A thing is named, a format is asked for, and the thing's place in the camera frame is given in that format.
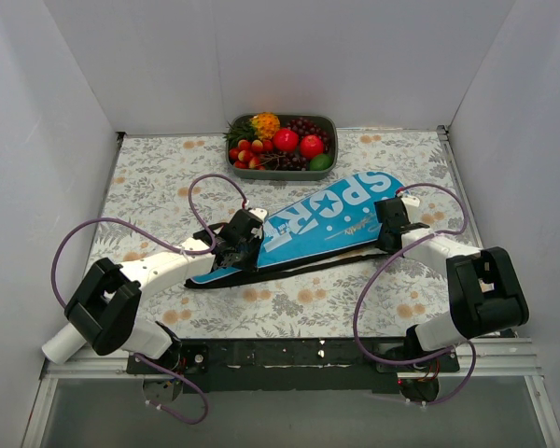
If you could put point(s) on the red apple right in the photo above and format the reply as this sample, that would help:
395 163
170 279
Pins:
311 146

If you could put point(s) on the dark grape bunch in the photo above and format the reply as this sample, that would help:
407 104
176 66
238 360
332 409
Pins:
293 161

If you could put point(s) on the orange toy pineapple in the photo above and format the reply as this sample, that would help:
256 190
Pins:
265 125

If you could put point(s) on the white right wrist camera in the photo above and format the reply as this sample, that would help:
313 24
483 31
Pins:
411 203

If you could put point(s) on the red apple left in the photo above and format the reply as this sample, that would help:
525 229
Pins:
286 140

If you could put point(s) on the white shuttlecock tube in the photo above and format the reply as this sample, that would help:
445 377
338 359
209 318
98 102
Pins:
63 345

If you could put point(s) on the red apple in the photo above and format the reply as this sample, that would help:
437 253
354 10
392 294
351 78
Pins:
311 146
286 140

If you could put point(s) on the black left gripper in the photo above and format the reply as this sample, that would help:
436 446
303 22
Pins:
236 258

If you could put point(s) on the grey fruit tray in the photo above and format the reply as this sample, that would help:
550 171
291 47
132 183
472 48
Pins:
240 129

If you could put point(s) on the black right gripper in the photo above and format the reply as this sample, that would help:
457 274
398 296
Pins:
391 238

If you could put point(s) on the blue sport racket bag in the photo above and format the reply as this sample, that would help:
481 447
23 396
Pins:
303 236

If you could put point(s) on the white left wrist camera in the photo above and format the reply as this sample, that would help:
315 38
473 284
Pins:
260 213

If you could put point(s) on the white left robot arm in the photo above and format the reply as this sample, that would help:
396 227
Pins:
103 310

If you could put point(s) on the green lime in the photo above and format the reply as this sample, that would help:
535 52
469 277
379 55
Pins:
320 162

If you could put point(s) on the floral table mat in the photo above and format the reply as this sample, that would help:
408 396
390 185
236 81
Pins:
162 189

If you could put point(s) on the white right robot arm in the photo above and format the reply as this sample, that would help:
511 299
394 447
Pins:
484 292

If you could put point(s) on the small red peaches cluster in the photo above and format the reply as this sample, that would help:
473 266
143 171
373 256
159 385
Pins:
252 155

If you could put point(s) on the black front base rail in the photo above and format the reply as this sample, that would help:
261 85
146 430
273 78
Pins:
270 364

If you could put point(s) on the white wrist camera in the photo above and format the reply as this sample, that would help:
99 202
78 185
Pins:
260 213
411 203

